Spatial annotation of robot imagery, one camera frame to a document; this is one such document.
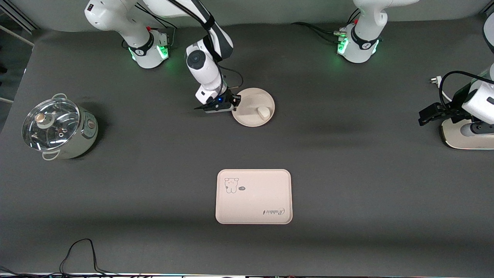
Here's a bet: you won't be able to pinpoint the round beige plate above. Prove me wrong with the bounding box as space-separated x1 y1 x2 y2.
232 88 276 127

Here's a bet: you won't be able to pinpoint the beige rectangular rabbit tray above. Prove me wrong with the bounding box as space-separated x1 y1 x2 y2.
215 169 293 225

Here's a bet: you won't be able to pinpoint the beige appliance base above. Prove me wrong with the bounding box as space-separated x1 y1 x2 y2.
441 117 494 150

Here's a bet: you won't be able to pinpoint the steel pot with glass lid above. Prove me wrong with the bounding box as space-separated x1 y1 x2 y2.
22 93 99 161

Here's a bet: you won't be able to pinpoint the glass pot lid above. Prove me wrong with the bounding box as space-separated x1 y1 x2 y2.
22 98 81 151

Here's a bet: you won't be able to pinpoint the white power plug cable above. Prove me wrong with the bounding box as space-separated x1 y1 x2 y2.
430 76 453 103

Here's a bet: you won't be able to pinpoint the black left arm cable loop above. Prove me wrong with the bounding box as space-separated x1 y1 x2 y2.
440 70 494 112

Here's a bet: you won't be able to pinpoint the black right arm base cables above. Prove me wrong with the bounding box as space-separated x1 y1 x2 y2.
135 3 181 49

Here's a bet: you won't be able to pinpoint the black arm base cables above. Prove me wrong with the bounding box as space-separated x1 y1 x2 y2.
291 8 362 44
135 3 181 49

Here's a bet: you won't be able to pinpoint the black left arm base cables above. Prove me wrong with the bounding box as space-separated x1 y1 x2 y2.
291 8 362 44

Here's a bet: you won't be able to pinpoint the thin black floor cable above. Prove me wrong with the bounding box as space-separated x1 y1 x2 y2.
59 238 116 276

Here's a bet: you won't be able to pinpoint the grey metal frame bar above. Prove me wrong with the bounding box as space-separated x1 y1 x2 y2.
0 2 40 34

